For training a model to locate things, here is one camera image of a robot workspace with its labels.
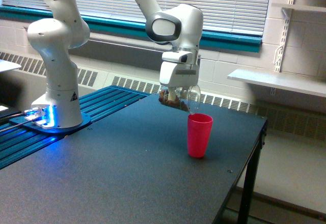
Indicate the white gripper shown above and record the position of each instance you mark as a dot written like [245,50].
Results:
[178,69]

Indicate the clear plastic cup with nuts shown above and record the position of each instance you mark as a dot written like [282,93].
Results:
[188,98]

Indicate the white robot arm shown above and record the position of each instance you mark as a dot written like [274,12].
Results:
[180,26]

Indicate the pink plastic cup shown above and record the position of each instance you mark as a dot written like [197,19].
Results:
[198,133]

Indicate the black table leg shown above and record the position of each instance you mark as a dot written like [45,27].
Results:
[250,178]

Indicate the white baseboard radiator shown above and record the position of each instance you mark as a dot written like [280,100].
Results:
[281,119]

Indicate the white side table left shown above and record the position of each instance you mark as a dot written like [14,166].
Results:
[8,66]

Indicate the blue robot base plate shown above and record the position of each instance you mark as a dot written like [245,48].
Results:
[65,131]

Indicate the white shelf bracket rail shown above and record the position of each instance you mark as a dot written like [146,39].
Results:
[279,52]

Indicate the white lower wall shelf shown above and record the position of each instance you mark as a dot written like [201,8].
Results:
[283,81]

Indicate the white wall shelf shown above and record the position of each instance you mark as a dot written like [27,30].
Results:
[283,81]
[300,7]

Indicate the blue slatted aluminium rail bed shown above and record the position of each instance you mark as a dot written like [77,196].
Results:
[20,142]

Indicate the white upper wall shelf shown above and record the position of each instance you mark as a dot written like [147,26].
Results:
[300,7]

